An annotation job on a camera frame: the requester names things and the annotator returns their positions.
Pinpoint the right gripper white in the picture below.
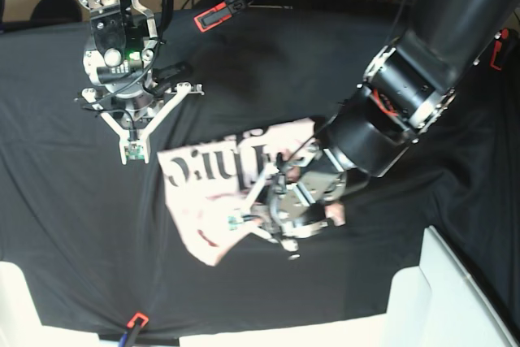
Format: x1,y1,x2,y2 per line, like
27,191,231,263
81,81,204,164

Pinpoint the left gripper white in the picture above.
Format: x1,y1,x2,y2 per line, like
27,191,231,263
227,154,329,259

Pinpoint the pale pink T-shirt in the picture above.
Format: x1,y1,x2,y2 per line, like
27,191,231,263
158,118,316,267

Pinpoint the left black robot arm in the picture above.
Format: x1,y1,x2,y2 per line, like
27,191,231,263
227,0,519,256

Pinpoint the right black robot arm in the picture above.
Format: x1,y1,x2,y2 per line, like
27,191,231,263
78,0,204,164

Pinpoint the black table cloth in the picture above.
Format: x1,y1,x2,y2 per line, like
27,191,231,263
1,9,519,340

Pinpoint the red black clamp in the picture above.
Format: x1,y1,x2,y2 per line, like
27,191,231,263
193,0,250,33

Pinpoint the white side table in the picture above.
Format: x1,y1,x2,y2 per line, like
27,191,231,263
1,227,519,346

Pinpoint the red clamp right edge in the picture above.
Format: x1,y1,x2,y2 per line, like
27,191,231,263
490,28,509,71

